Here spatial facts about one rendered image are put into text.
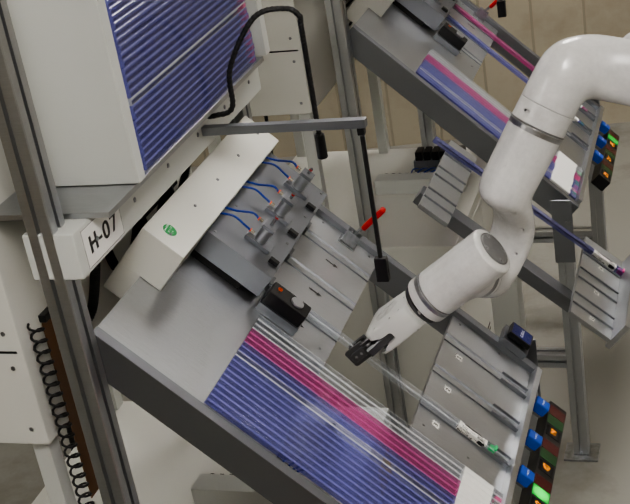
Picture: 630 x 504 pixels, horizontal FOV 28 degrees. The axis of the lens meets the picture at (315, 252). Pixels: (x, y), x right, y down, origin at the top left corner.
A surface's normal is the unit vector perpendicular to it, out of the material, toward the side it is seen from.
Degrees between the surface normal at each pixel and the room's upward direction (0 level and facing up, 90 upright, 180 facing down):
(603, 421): 0
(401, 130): 90
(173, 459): 0
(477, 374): 43
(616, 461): 0
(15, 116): 90
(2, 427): 90
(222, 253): 90
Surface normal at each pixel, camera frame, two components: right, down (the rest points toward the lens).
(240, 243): 0.53, -0.66
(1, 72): -0.28, 0.45
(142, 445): -0.15, -0.89
